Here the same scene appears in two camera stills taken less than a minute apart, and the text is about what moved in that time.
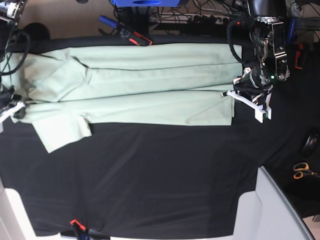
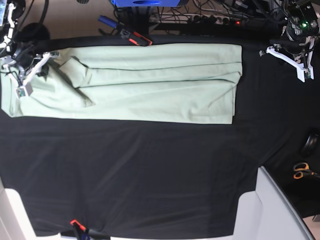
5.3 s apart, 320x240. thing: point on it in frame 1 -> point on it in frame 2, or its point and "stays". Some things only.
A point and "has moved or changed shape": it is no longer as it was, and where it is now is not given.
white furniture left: x=15 y=222 stays
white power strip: x=210 y=19 stays
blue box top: x=146 y=3 stays
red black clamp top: x=136 y=38 stays
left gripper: x=7 y=97 -> x=25 y=53
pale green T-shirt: x=66 y=89 has moved or changed shape
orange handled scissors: x=301 y=168 stays
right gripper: x=255 y=81 -> x=297 y=51
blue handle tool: x=108 y=21 stays
